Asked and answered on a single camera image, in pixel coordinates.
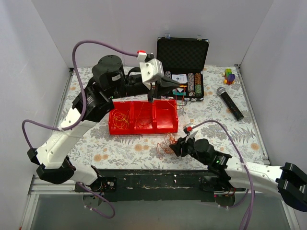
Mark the red plastic compartment bin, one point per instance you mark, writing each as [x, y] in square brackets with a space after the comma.
[164, 118]

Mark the black poker chip case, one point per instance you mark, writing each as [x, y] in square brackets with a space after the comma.
[184, 56]

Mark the black handheld microphone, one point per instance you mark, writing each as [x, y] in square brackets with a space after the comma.
[221, 91]

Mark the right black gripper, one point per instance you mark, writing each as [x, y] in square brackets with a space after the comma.
[183, 148]

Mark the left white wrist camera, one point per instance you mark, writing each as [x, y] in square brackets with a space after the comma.
[151, 72]

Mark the colourful toy block train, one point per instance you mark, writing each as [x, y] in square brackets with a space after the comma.
[229, 77]

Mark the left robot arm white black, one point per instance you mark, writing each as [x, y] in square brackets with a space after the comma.
[89, 108]

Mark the white playing card box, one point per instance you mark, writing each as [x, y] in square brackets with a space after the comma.
[181, 78]

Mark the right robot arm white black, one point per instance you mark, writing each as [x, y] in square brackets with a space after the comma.
[288, 182]

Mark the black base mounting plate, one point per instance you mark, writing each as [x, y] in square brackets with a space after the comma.
[169, 185]

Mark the orange rubber band tangle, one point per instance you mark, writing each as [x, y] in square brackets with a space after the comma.
[163, 147]

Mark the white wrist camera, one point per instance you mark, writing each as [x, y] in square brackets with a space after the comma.
[190, 131]
[151, 72]

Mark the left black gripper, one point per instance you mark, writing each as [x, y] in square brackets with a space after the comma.
[152, 89]

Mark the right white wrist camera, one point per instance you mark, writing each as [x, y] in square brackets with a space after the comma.
[190, 131]

